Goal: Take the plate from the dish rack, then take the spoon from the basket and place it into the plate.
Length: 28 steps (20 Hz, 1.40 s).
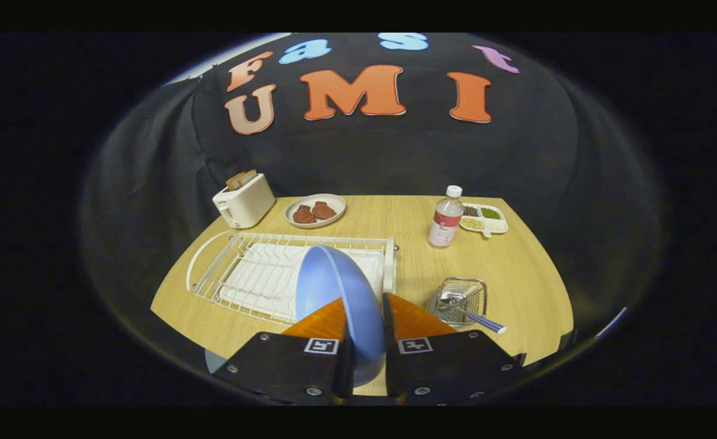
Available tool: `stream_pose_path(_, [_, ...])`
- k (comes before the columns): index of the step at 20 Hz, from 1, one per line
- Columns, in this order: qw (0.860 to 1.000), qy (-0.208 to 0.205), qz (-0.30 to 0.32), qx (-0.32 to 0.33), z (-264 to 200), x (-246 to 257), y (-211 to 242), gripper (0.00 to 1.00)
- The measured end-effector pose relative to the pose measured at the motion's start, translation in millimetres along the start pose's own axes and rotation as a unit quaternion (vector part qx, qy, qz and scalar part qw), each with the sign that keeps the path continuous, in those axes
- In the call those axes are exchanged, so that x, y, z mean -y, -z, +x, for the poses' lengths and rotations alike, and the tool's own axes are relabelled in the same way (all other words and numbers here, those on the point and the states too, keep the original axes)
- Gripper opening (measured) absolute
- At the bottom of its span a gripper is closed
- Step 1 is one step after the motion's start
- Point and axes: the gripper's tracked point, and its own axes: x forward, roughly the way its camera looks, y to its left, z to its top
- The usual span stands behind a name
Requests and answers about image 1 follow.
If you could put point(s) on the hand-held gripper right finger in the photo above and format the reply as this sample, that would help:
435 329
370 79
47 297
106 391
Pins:
450 372

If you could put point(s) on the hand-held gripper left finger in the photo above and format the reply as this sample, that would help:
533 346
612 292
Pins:
279 372

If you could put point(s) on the blue plate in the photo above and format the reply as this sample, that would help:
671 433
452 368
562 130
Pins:
334 283

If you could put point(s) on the beige oval plate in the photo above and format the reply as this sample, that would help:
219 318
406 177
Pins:
334 202

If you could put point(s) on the clear plastic water bottle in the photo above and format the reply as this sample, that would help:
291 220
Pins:
445 222

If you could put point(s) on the yellow corn portion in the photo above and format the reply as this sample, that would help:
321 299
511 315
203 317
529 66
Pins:
472 223

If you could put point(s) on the white divided food tray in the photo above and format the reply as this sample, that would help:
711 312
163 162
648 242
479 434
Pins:
497 227

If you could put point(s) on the brown meat piece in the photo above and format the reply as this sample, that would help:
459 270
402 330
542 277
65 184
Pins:
324 211
303 214

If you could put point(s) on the brown beans portion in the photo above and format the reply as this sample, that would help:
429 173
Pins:
470 211

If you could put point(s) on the green peas portion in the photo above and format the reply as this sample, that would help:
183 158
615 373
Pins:
490 213

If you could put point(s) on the white toaster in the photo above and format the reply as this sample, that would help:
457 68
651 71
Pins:
246 204

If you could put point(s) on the toast slices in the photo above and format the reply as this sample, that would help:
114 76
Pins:
241 179

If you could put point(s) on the black backdrop cloth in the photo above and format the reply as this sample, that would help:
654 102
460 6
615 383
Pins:
364 155

